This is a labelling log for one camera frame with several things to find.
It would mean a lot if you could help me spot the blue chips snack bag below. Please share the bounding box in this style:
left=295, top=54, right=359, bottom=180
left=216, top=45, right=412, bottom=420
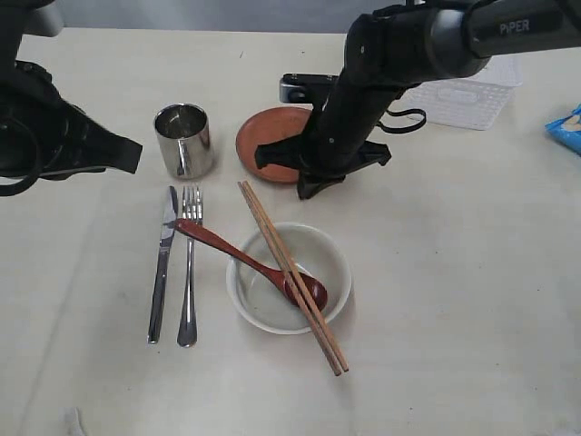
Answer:
left=545, top=105, right=581, bottom=155

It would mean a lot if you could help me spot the brown round plate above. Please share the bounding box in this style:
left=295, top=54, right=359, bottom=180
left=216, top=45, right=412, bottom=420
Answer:
left=235, top=106, right=310, bottom=184

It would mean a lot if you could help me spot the wooden chopstick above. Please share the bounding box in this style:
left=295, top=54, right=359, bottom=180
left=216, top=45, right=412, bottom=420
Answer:
left=236, top=181, right=342, bottom=378
left=241, top=180, right=350, bottom=373

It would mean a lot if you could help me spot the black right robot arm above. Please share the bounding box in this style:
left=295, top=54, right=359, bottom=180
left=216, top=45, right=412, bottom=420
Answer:
left=254, top=1, right=580, bottom=200

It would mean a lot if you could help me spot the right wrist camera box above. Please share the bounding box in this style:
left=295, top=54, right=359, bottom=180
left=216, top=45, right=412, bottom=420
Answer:
left=279, top=74, right=338, bottom=106

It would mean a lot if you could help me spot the grey backdrop curtain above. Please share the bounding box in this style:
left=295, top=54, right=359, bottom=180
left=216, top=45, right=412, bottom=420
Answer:
left=56, top=0, right=392, bottom=34

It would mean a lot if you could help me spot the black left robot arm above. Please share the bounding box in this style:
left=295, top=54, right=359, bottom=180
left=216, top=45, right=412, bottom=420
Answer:
left=1, top=1, right=143, bottom=180

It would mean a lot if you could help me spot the silver metal fork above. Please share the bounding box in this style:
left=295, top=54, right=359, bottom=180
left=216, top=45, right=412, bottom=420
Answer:
left=177, top=185, right=203, bottom=348

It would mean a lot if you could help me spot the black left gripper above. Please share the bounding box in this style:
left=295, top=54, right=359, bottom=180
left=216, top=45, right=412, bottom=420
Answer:
left=1, top=61, right=143, bottom=177

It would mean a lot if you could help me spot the speckled white bowl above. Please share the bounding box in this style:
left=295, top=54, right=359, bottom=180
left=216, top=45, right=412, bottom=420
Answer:
left=226, top=222, right=352, bottom=335

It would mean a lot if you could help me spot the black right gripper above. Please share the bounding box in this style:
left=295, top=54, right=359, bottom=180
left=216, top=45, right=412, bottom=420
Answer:
left=254, top=90, right=392, bottom=200

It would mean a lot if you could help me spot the silver table knife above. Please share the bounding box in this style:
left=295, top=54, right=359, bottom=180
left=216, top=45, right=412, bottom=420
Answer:
left=147, top=185, right=178, bottom=343

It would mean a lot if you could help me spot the white perforated plastic basket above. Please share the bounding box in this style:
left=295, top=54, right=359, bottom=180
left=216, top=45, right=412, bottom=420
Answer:
left=400, top=54, right=523, bottom=131

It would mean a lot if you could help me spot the silver metal cup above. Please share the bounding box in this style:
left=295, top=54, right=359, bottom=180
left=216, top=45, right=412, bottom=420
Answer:
left=153, top=104, right=214, bottom=180

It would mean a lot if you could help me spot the brown wooden spoon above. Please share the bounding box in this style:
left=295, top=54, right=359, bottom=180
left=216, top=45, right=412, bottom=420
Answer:
left=175, top=218, right=328, bottom=310

